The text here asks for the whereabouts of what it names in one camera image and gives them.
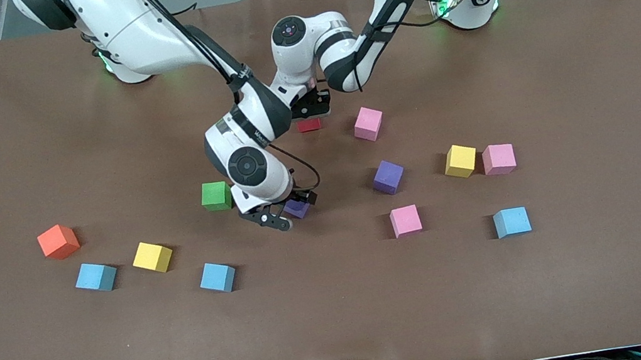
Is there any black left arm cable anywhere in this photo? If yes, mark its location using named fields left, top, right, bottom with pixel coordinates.
left=341, top=0, right=533, bottom=94

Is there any brown table mat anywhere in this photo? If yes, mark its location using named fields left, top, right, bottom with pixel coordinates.
left=0, top=0, right=641, bottom=360

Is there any orange foam cube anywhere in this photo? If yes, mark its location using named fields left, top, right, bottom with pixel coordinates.
left=35, top=221, right=83, bottom=264

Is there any blue foam cube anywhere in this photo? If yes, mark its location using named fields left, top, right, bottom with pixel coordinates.
left=72, top=258, right=121, bottom=297
left=492, top=205, right=534, bottom=240
left=197, top=258, right=239, bottom=297

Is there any yellow foam cube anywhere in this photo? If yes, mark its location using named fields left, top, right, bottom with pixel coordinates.
left=441, top=141, right=481, bottom=182
left=129, top=237, right=177, bottom=278

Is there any red foam cube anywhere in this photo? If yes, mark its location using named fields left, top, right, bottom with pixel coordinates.
left=297, top=116, right=323, bottom=134

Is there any purple foam cube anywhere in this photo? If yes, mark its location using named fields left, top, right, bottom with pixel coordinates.
left=283, top=197, right=314, bottom=222
left=370, top=157, right=408, bottom=198

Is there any pink foam cube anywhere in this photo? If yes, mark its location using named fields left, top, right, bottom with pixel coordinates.
left=350, top=104, right=388, bottom=145
left=388, top=204, right=425, bottom=239
left=480, top=141, right=519, bottom=178

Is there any green foam cube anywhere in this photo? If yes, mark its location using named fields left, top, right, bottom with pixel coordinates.
left=198, top=179, right=235, bottom=215

